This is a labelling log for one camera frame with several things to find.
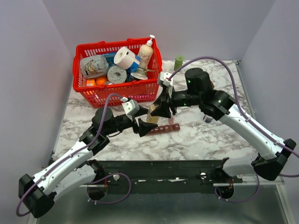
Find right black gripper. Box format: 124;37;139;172
150;85;201;119

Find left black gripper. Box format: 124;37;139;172
104;105;158;138

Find clear pill bottle yellow pills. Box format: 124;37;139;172
146;104;161;124

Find red weekly pill organizer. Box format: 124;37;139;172
147;118;180;135

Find green lid of bottle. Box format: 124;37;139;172
173;55;184;70

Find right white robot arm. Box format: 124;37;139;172
151;68;296;183

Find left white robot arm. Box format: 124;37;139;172
17;102;158;218

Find red plastic shopping basket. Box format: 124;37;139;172
72;37;163;108

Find silver tin can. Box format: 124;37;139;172
129;68;154;81

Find white small pill bottle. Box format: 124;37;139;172
203;115;213;123

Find grey toilet paper roll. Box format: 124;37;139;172
107;65;127;84

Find cream pump lotion bottle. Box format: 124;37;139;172
138;35;155;69

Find orange fruit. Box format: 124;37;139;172
95;76;108;86

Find white toilet paper roll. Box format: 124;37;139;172
114;46;140;72

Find orange small box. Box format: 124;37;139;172
86;79;96;87

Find blue package in basket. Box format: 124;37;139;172
103;51;140;84

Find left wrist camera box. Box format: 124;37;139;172
122;99;140;116

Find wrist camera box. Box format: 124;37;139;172
157;71;173;87
122;99;140;116

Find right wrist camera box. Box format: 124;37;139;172
157;71;173;87

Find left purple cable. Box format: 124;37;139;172
15;93;131;217

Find purple cable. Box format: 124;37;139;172
167;56;299;203
15;93;131;217

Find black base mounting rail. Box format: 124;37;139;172
85;160;242;195

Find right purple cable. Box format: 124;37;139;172
167;56;299;203

